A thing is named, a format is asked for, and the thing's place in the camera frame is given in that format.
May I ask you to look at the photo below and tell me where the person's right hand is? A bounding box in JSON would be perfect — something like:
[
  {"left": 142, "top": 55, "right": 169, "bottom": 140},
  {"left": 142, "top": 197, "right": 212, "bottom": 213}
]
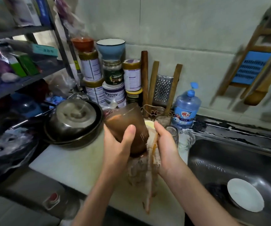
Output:
[{"left": 153, "top": 121, "right": 185, "bottom": 179}]

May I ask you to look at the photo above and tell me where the person's left hand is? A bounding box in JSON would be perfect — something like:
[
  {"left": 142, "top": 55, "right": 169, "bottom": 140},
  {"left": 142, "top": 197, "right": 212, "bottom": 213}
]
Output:
[{"left": 102, "top": 124, "right": 137, "bottom": 179}]

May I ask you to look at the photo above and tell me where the beige dish cloth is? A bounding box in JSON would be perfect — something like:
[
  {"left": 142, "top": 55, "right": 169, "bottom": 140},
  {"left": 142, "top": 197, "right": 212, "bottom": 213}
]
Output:
[{"left": 126, "top": 134, "right": 163, "bottom": 215}]

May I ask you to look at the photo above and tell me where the yellow mug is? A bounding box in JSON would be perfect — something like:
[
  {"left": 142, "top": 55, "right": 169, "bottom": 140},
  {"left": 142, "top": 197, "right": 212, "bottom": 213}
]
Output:
[{"left": 144, "top": 119, "right": 156, "bottom": 132}]

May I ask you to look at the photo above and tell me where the brown amber glass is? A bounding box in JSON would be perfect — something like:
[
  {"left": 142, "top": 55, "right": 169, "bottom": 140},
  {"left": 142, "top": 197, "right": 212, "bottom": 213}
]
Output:
[{"left": 104, "top": 102, "right": 150, "bottom": 156}]

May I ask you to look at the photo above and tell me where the person's left forearm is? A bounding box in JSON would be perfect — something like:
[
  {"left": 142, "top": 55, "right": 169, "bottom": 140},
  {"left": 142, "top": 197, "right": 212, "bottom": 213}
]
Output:
[{"left": 72, "top": 174, "right": 127, "bottom": 226}]

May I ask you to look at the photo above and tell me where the person's right forearm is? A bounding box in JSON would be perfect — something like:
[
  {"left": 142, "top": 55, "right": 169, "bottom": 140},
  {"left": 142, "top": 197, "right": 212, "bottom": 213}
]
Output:
[{"left": 166, "top": 164, "right": 242, "bottom": 226}]

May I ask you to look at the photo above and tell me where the black wok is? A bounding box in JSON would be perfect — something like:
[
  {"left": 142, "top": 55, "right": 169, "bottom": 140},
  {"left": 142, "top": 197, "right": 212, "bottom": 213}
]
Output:
[{"left": 42, "top": 94, "right": 104, "bottom": 149}]

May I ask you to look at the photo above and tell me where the small blue water bottle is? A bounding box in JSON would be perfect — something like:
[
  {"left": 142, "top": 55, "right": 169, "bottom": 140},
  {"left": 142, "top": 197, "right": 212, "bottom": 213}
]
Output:
[{"left": 172, "top": 82, "right": 202, "bottom": 129}]

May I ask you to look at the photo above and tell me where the plastic bag with red contents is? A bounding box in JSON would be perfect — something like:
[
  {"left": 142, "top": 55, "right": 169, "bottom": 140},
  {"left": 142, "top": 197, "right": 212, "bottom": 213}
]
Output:
[{"left": 105, "top": 97, "right": 120, "bottom": 110}]

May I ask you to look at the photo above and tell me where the steel pot lid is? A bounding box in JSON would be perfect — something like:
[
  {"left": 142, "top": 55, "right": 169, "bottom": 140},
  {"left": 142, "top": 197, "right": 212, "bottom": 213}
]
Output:
[{"left": 49, "top": 99, "right": 98, "bottom": 137}]

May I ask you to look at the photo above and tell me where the wooden framed metal grater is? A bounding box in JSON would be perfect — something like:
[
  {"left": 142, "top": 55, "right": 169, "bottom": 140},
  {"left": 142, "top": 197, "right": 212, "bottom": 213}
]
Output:
[{"left": 148, "top": 61, "right": 183, "bottom": 117}]

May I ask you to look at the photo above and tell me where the stack of labelled tin cans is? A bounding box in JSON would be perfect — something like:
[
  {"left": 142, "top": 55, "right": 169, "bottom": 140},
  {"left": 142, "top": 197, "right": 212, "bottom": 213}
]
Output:
[{"left": 77, "top": 49, "right": 145, "bottom": 109}]

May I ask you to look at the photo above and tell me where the wooden rolling pin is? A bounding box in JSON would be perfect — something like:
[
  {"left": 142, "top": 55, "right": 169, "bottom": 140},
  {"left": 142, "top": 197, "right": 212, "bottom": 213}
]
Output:
[{"left": 141, "top": 50, "right": 150, "bottom": 109}]

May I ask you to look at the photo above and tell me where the white plate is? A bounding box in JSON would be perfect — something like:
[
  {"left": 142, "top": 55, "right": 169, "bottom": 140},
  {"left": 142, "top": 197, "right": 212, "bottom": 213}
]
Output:
[{"left": 227, "top": 178, "right": 265, "bottom": 213}]

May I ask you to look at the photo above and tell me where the blue enamel bowl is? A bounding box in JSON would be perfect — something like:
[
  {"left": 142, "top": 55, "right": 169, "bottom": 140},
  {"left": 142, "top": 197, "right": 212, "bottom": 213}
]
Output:
[{"left": 95, "top": 38, "right": 127, "bottom": 62}]

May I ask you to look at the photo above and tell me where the wooden spatula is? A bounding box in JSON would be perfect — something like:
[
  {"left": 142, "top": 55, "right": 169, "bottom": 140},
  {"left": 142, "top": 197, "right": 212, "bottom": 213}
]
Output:
[{"left": 244, "top": 54, "right": 271, "bottom": 106}]

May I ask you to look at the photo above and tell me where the brown bowl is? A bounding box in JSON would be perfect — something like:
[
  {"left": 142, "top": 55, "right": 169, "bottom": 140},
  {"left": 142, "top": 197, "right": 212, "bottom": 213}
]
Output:
[{"left": 71, "top": 36, "right": 95, "bottom": 52}]

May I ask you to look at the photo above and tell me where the wooden slicer with blue blade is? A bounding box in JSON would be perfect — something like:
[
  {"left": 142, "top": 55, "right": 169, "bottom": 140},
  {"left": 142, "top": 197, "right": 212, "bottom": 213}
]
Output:
[{"left": 218, "top": 9, "right": 271, "bottom": 97}]

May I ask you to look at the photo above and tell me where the metal storage shelf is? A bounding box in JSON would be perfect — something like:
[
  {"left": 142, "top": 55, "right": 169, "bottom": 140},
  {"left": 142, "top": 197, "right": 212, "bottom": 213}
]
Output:
[{"left": 0, "top": 0, "right": 77, "bottom": 106}]

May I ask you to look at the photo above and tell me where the teal box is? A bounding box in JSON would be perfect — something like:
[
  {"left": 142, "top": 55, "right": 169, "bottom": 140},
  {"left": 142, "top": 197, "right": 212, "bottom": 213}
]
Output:
[{"left": 29, "top": 44, "right": 60, "bottom": 57}]

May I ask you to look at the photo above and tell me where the metal wire cup rack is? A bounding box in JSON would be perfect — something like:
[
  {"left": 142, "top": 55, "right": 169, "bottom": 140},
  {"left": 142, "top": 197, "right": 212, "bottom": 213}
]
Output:
[{"left": 142, "top": 103, "right": 174, "bottom": 121}]

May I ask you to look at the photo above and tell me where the black wire scourer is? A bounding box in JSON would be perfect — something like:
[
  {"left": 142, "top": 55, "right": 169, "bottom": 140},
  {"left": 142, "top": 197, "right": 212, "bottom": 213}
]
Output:
[{"left": 206, "top": 182, "right": 230, "bottom": 203}]

